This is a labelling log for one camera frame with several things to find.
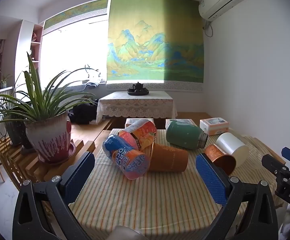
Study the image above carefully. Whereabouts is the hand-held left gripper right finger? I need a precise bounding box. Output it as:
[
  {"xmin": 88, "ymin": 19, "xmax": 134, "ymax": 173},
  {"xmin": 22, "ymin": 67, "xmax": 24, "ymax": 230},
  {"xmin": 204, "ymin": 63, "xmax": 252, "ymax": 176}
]
[{"xmin": 196, "ymin": 153, "xmax": 278, "ymax": 240}]

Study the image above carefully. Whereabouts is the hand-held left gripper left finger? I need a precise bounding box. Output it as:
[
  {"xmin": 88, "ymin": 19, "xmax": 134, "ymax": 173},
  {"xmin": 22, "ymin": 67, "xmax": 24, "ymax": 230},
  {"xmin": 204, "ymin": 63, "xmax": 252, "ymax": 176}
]
[{"xmin": 13, "ymin": 151, "xmax": 96, "ymax": 240}]

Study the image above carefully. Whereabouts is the orange patterned cup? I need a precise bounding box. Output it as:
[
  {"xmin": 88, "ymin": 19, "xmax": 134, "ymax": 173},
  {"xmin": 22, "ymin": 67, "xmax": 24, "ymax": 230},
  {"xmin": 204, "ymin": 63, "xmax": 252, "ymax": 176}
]
[{"xmin": 204, "ymin": 144, "xmax": 236, "ymax": 176}]

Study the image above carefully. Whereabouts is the white cup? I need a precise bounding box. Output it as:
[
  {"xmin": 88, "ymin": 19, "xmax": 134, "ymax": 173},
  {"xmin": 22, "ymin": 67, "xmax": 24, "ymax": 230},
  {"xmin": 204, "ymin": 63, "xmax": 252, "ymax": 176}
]
[{"xmin": 215, "ymin": 132, "xmax": 250, "ymax": 168}]

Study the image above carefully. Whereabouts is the brown paper cup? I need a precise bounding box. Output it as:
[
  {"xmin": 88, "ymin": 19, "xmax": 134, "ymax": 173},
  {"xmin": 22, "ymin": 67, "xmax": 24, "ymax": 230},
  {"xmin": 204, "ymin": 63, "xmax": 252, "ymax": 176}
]
[{"xmin": 149, "ymin": 142, "xmax": 189, "ymax": 172}]

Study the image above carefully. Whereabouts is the blue and orange snack cup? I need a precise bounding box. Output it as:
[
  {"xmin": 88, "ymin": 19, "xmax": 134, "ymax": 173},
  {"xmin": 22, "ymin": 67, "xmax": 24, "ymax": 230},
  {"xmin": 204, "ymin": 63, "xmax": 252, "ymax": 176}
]
[{"xmin": 102, "ymin": 134, "xmax": 151, "ymax": 180}]

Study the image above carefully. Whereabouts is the orange printed snack cup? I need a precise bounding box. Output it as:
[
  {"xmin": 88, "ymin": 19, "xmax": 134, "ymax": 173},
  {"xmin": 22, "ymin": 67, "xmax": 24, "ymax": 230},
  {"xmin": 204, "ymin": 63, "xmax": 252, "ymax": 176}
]
[{"xmin": 118, "ymin": 119, "xmax": 158, "ymax": 152}]

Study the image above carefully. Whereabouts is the wooden slatted stand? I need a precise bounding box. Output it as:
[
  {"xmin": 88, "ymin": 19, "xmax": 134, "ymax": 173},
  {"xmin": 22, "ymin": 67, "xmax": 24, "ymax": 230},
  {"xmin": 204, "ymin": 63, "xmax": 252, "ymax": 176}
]
[{"xmin": 0, "ymin": 125, "xmax": 115, "ymax": 188}]

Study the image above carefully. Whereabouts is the pink and red flowerpot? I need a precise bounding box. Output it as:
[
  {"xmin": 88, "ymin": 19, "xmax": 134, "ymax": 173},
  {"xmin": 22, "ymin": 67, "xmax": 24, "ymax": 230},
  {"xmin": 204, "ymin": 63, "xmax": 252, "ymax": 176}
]
[{"xmin": 25, "ymin": 110, "xmax": 77, "ymax": 165}]

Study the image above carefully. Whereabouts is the green jar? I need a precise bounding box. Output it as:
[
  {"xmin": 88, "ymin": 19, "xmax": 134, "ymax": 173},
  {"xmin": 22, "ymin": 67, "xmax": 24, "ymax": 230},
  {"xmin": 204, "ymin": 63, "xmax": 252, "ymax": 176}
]
[{"xmin": 166, "ymin": 120, "xmax": 208, "ymax": 150}]

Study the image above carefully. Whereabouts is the white and orange box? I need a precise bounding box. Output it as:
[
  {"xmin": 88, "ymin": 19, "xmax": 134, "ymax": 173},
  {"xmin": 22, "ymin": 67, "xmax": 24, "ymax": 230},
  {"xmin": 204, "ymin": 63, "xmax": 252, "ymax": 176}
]
[{"xmin": 199, "ymin": 117, "xmax": 230, "ymax": 136}]

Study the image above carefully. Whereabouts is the striped tablecloth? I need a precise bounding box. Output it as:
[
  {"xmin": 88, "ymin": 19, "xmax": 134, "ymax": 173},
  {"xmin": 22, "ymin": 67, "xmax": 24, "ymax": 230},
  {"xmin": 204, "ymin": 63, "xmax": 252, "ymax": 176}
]
[{"xmin": 68, "ymin": 129, "xmax": 289, "ymax": 235}]

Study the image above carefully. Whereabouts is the white and green box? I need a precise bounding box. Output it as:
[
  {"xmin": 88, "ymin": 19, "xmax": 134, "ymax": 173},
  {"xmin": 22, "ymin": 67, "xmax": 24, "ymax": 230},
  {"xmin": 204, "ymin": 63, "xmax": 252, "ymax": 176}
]
[{"xmin": 165, "ymin": 119, "xmax": 198, "ymax": 130}]

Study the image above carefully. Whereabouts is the black bag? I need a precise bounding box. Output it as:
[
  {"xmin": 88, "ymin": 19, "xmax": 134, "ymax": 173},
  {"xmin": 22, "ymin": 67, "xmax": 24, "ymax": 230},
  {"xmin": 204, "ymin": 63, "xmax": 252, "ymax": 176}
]
[{"xmin": 68, "ymin": 104, "xmax": 99, "ymax": 125}]

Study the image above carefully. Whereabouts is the white flat box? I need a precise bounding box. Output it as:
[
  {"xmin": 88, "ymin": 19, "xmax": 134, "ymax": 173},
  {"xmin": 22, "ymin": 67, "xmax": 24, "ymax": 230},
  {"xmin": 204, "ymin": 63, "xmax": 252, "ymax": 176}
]
[{"xmin": 125, "ymin": 118, "xmax": 155, "ymax": 128}]

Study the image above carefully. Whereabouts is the dark flowerpot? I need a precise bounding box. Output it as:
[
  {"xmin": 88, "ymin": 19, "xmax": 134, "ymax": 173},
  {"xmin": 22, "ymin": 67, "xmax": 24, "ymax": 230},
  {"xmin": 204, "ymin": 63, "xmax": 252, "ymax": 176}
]
[{"xmin": 3, "ymin": 119, "xmax": 26, "ymax": 147}]

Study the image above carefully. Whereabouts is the large green leafy plant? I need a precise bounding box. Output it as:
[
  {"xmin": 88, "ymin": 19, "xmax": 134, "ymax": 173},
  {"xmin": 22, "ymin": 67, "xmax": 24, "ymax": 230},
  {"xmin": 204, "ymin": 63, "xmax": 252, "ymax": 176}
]
[{"xmin": 17, "ymin": 52, "xmax": 103, "ymax": 127}]

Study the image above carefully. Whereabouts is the low table with lace cloth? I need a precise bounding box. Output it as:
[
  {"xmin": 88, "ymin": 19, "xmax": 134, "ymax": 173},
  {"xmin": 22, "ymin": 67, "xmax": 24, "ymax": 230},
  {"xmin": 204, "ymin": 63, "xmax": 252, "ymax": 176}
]
[{"xmin": 96, "ymin": 91, "xmax": 178, "ymax": 125}]

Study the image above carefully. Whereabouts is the folded cloth pile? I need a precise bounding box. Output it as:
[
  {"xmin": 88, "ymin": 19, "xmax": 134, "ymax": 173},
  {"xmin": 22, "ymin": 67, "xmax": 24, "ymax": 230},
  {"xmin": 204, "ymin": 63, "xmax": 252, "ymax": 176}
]
[{"xmin": 83, "ymin": 79, "xmax": 107, "ymax": 90}]

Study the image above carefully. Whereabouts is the black tea set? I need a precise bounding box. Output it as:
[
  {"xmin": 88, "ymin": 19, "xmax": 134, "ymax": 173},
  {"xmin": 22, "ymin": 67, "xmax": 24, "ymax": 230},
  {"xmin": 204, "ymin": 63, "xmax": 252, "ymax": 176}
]
[{"xmin": 127, "ymin": 82, "xmax": 150, "ymax": 96}]

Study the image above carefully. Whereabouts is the small potted plant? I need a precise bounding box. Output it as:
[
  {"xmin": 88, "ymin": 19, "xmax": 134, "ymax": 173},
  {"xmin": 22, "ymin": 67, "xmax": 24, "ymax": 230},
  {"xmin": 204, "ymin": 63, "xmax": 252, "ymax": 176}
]
[{"xmin": 0, "ymin": 72, "xmax": 12, "ymax": 89}]

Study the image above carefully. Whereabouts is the landscape painting roller blind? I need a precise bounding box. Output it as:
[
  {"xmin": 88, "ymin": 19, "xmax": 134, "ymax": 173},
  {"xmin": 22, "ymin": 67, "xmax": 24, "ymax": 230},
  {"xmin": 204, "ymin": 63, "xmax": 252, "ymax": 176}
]
[{"xmin": 106, "ymin": 0, "xmax": 205, "ymax": 93}]

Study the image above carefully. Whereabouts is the rolled-up landscape blind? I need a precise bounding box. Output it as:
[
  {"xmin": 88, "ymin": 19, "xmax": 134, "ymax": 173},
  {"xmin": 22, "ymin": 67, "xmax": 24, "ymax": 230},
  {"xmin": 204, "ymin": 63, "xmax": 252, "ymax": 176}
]
[{"xmin": 43, "ymin": 0, "xmax": 109, "ymax": 30}]

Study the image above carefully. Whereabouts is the white air conditioner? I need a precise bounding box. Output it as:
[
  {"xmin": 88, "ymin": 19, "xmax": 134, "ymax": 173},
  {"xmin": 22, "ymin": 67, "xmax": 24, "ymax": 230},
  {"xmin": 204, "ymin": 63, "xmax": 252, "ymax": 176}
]
[{"xmin": 198, "ymin": 0, "xmax": 246, "ymax": 22}]

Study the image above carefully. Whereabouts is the pink wall shelf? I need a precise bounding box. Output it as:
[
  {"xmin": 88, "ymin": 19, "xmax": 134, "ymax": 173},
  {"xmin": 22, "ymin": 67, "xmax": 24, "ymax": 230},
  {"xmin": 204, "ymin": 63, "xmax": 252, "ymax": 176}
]
[{"xmin": 30, "ymin": 24, "xmax": 44, "ymax": 70}]

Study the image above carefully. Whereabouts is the air conditioner cable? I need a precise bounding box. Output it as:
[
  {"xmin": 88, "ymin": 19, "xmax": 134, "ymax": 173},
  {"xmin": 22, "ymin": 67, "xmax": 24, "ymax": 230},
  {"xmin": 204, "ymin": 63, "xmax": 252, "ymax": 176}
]
[{"xmin": 202, "ymin": 20, "xmax": 213, "ymax": 37}]

